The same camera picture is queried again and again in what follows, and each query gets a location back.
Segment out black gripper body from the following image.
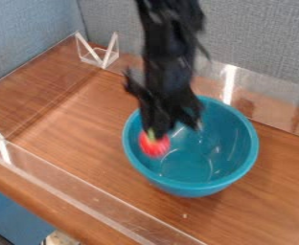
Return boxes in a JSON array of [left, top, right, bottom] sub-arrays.
[[124, 56, 203, 130]]

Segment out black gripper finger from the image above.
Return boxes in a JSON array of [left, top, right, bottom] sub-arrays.
[[140, 108, 175, 139]]

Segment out red toy strawberry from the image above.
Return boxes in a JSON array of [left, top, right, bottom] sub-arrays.
[[137, 130, 169, 158]]

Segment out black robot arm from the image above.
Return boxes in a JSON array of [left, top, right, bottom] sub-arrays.
[[124, 0, 206, 140]]

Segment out blue plastic bowl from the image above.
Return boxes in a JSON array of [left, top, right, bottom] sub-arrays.
[[121, 96, 259, 198]]

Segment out clear acrylic back barrier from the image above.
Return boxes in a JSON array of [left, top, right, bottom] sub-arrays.
[[192, 56, 299, 136]]

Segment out clear acrylic barrier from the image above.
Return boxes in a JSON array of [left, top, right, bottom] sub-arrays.
[[192, 56, 299, 136], [0, 132, 207, 245]]

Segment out clear acrylic front barrier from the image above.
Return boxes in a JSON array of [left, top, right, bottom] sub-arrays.
[[0, 132, 207, 245]]

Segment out clear acrylic corner bracket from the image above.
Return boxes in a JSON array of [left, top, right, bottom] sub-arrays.
[[75, 32, 120, 69]]

